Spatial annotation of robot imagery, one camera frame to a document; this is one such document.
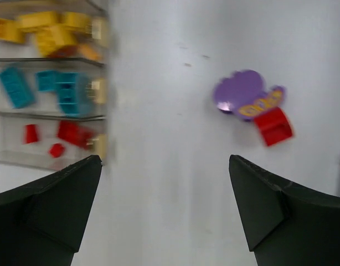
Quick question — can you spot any red lego brick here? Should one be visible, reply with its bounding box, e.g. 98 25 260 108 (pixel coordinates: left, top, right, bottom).
57 120 95 150

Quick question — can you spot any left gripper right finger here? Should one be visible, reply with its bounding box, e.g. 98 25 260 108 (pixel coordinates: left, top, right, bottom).
229 155 340 266

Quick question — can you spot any red purple lego stack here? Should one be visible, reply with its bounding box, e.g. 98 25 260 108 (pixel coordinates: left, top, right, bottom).
234 86 294 147

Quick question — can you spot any teal lego brick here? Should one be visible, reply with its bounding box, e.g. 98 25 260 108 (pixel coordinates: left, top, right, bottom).
0 66 35 109

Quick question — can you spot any small red lego piece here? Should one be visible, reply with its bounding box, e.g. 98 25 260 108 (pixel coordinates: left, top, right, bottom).
23 124 39 144

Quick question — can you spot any teal lego block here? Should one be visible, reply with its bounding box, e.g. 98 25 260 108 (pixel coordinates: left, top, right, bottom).
35 70 94 117

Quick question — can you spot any purple flower lego piece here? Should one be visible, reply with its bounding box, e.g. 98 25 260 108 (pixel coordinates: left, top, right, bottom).
213 70 265 113

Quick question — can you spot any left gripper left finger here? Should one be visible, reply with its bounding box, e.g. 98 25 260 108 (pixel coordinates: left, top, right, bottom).
0 155 102 266

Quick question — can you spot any yellow lego stack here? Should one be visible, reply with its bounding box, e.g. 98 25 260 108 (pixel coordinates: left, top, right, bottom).
17 11 107 62

